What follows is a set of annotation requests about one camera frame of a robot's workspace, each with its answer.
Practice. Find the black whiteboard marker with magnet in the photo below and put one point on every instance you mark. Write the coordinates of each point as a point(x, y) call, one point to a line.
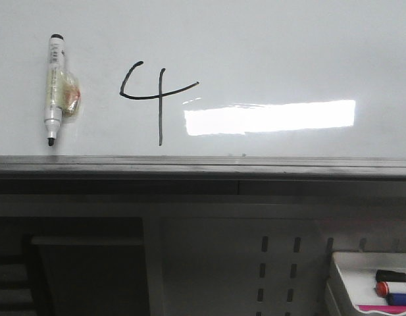
point(63, 95)

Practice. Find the grey whiteboard marker tray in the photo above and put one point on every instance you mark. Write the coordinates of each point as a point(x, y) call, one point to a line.
point(194, 167)

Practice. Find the white whiteboard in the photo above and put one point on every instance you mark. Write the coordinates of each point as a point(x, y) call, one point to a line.
point(209, 78)

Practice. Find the white perforated panel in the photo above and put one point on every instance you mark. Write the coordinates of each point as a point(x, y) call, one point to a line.
point(261, 266)

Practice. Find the white storage bin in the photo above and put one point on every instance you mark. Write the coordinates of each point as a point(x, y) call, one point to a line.
point(352, 280)

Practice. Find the black marker cap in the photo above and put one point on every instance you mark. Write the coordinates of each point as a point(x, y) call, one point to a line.
point(389, 276)

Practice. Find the red capped marker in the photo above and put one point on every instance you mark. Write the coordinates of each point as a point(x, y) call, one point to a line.
point(384, 288)

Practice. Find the blue marker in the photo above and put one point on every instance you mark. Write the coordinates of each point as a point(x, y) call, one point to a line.
point(396, 299)

